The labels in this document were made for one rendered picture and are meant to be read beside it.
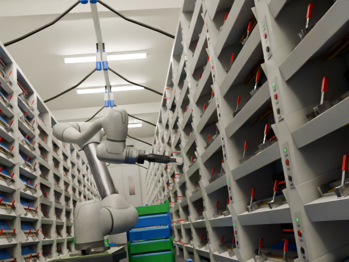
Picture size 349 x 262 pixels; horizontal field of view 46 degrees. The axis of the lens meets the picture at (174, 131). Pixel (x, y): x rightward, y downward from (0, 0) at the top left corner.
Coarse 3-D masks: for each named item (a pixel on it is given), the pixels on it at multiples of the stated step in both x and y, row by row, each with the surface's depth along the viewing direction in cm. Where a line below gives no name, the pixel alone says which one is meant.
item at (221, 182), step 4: (224, 164) 187; (224, 168) 186; (220, 172) 247; (212, 176) 246; (216, 176) 246; (224, 176) 190; (204, 180) 245; (216, 180) 208; (220, 180) 200; (224, 180) 192; (204, 184) 245; (208, 184) 245; (212, 184) 219; (216, 184) 211; (220, 184) 203; (224, 184) 195; (208, 188) 233; (212, 188) 223; (216, 188) 215; (208, 192) 237
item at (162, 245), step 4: (172, 240) 270; (128, 244) 269; (136, 244) 269; (140, 244) 269; (144, 244) 269; (148, 244) 269; (152, 244) 270; (156, 244) 270; (160, 244) 270; (164, 244) 270; (168, 244) 270; (172, 244) 270; (128, 248) 268; (132, 248) 269; (136, 248) 269; (140, 248) 269; (144, 248) 269; (148, 248) 269; (152, 248) 269; (156, 248) 269; (160, 248) 269; (164, 248) 269; (168, 248) 269; (172, 248) 269; (128, 252) 268; (132, 252) 268; (136, 252) 268; (140, 252) 268
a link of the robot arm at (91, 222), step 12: (84, 204) 220; (96, 204) 222; (84, 216) 216; (96, 216) 218; (108, 216) 224; (84, 228) 215; (96, 228) 217; (108, 228) 223; (84, 240) 214; (96, 240) 216
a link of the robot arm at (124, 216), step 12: (84, 144) 255; (96, 144) 257; (96, 156) 251; (96, 168) 247; (96, 180) 245; (108, 180) 244; (108, 192) 239; (108, 204) 232; (120, 204) 234; (120, 216) 229; (132, 216) 235; (120, 228) 229
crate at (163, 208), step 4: (168, 200) 276; (160, 204) 275; (164, 204) 276; (168, 204) 276; (136, 208) 274; (140, 208) 275; (144, 208) 275; (148, 208) 275; (152, 208) 275; (156, 208) 275; (160, 208) 275; (164, 208) 275; (168, 208) 275; (140, 212) 274; (144, 212) 274; (148, 212) 274; (152, 212) 274; (156, 212) 274; (160, 212) 274; (164, 212) 275
